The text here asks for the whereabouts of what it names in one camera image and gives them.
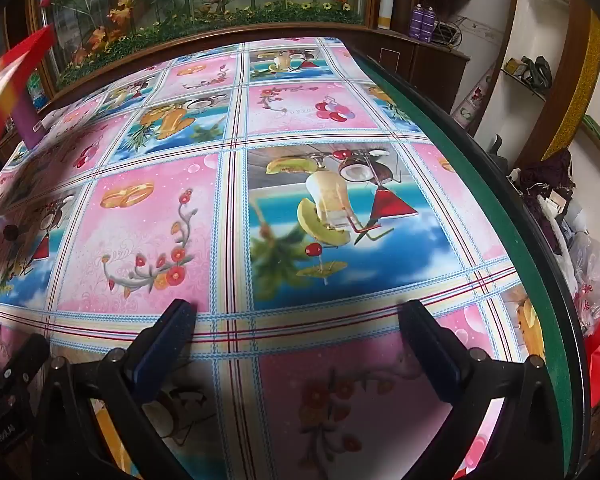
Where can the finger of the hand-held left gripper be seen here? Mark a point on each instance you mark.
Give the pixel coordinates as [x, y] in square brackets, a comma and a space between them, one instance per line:
[26, 356]

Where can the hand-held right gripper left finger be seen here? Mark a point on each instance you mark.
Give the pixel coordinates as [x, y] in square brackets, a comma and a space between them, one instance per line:
[156, 360]

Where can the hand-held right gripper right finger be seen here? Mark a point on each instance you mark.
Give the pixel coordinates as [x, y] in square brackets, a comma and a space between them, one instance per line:
[439, 362]

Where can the red cardboard box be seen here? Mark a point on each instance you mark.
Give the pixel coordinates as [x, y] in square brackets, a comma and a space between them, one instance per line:
[7, 95]

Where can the clear plastic bag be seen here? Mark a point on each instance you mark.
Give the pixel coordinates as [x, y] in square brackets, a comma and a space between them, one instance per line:
[591, 270]

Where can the printed fruit tablecloth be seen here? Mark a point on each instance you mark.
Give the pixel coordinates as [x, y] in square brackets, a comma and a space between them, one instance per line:
[290, 220]

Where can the dark purple cloth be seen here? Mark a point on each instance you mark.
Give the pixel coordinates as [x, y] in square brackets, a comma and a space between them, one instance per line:
[547, 195]

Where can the purple thermos bottle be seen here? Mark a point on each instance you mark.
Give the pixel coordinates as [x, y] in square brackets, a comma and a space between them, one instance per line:
[29, 122]

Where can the dark wooden cabinet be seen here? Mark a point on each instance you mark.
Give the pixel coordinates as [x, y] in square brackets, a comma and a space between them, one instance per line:
[425, 60]

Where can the gold glitter arch trim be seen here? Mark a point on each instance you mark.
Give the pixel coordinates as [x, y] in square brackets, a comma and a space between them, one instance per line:
[582, 85]

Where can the purple spray can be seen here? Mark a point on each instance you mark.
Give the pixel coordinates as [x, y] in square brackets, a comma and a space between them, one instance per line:
[429, 24]
[417, 22]

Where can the framed floral mural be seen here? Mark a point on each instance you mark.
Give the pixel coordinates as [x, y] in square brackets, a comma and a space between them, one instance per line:
[190, 5]

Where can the wall shelf with clutter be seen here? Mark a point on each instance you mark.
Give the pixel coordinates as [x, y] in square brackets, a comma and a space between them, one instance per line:
[527, 72]

